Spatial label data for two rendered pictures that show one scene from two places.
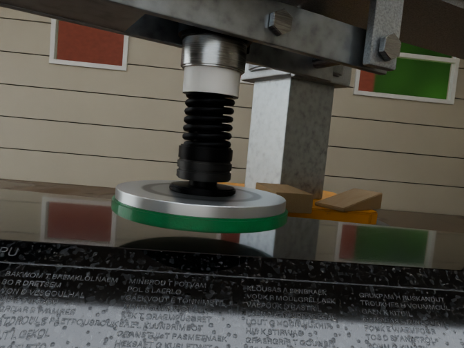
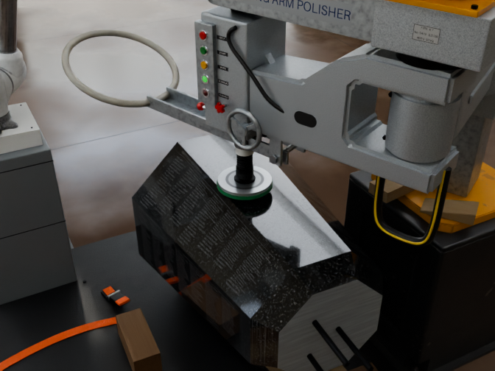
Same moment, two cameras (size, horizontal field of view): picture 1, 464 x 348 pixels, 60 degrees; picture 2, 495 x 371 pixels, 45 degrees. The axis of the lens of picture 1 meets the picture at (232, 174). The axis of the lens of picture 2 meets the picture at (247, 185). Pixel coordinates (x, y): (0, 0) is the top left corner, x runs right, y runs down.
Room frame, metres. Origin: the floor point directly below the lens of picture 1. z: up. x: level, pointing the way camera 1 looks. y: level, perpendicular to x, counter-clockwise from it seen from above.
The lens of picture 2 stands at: (-0.27, -1.78, 2.12)
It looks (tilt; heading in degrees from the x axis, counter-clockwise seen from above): 33 degrees down; 66
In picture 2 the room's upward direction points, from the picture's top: straight up
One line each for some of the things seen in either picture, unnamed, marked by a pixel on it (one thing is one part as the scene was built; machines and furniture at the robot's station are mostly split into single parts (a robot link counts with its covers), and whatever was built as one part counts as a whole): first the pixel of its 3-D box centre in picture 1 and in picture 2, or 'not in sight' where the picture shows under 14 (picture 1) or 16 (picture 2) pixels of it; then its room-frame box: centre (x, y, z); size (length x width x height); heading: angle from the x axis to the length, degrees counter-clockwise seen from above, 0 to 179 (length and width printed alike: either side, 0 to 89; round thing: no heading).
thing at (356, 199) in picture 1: (349, 199); (449, 207); (1.20, -0.36, 0.80); 0.20 x 0.10 x 0.05; 131
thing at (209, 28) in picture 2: not in sight; (207, 63); (0.37, 0.04, 1.37); 0.08 x 0.03 x 0.28; 118
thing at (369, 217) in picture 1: (282, 199); (448, 184); (1.35, -0.18, 0.76); 0.49 x 0.49 x 0.05; 4
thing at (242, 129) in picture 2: not in sight; (250, 125); (0.46, -0.13, 1.20); 0.15 x 0.10 x 0.15; 118
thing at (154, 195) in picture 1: (201, 195); (244, 179); (0.51, 0.04, 0.87); 0.21 x 0.21 x 0.01
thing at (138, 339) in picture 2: not in sight; (138, 342); (0.03, 0.13, 0.07); 0.30 x 0.12 x 0.12; 91
